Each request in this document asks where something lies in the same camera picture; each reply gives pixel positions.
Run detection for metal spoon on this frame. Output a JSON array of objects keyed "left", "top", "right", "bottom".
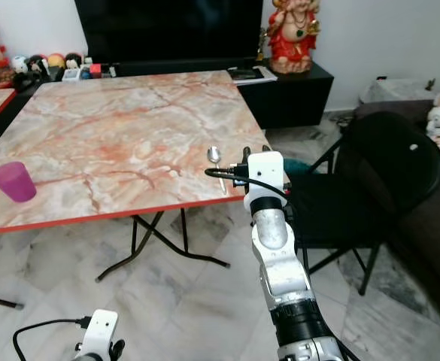
[{"left": 207, "top": 146, "right": 229, "bottom": 196}]

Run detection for flat tablet with white rim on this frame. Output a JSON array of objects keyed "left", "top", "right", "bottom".
[{"left": 228, "top": 65, "right": 279, "bottom": 83}]

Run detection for black folding table legs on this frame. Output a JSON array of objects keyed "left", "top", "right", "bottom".
[{"left": 96, "top": 212, "right": 231, "bottom": 283}]

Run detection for red and gold statue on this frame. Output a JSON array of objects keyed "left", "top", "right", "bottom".
[{"left": 266, "top": 0, "right": 321, "bottom": 75}]

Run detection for black folding chair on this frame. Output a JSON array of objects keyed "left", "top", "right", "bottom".
[{"left": 286, "top": 111, "right": 440, "bottom": 296}]

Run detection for black television screen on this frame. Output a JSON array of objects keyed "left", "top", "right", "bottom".
[{"left": 74, "top": 0, "right": 265, "bottom": 66}]

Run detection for grey cushion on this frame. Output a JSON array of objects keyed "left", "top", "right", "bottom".
[{"left": 358, "top": 77, "right": 440, "bottom": 107}]

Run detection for black haired small figurine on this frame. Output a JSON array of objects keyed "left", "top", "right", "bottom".
[{"left": 65, "top": 52, "right": 83, "bottom": 71}]

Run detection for purple plastic cup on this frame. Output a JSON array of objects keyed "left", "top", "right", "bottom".
[{"left": 0, "top": 161, "right": 38, "bottom": 203}]

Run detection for dark brown sofa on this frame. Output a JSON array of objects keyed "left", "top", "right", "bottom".
[{"left": 352, "top": 98, "right": 440, "bottom": 335}]

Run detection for yellow small figurine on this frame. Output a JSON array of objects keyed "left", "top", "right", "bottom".
[{"left": 47, "top": 53, "right": 65, "bottom": 72}]

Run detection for white small figurine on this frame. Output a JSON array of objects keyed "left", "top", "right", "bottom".
[{"left": 11, "top": 56, "right": 30, "bottom": 76}]

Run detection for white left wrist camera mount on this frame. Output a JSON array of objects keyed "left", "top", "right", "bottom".
[{"left": 80, "top": 309, "right": 120, "bottom": 361}]

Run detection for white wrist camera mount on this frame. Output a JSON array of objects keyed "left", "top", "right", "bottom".
[
  {"left": 242, "top": 150, "right": 287, "bottom": 199},
  {"left": 80, "top": 309, "right": 120, "bottom": 361}
]

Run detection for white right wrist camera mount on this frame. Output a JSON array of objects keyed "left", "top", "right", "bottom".
[{"left": 242, "top": 150, "right": 287, "bottom": 199}]

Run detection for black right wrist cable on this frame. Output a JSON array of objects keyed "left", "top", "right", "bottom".
[{"left": 205, "top": 167, "right": 250, "bottom": 184}]

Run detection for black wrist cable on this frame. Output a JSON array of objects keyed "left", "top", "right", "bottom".
[
  {"left": 205, "top": 167, "right": 250, "bottom": 184},
  {"left": 13, "top": 317, "right": 94, "bottom": 361}
]

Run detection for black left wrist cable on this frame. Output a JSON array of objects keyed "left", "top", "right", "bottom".
[{"left": 13, "top": 317, "right": 94, "bottom": 361}]

